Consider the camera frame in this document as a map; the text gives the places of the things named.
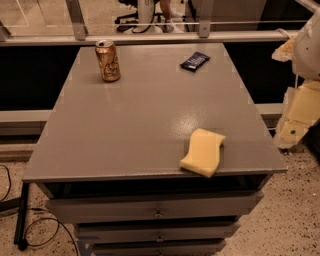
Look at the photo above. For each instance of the yellow sponge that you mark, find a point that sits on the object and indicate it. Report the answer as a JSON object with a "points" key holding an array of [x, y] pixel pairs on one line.
{"points": [[203, 155]]}

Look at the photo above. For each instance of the black office chair base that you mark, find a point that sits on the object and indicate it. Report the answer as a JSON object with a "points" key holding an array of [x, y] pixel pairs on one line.
{"points": [[141, 20]]}

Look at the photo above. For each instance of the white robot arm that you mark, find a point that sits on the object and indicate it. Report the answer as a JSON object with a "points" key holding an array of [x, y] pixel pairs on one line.
{"points": [[305, 59]]}

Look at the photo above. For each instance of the grey drawer cabinet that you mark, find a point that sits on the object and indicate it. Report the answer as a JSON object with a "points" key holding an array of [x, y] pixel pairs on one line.
{"points": [[109, 156]]}

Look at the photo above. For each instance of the orange soda can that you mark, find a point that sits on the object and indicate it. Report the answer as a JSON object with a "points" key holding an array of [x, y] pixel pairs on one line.
{"points": [[106, 53]]}

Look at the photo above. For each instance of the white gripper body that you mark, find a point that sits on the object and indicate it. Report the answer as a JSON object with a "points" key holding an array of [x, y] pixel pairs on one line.
{"points": [[307, 53]]}

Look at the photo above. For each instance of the metal railing frame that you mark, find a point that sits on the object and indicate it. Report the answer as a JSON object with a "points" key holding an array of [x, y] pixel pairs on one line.
{"points": [[85, 22]]}

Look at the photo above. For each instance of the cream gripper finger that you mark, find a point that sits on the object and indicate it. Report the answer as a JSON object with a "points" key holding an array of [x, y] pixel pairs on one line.
{"points": [[289, 133], [284, 52]]}

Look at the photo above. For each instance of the dark blue snack packet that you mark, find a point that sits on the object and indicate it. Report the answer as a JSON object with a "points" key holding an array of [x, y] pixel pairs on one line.
{"points": [[194, 62]]}

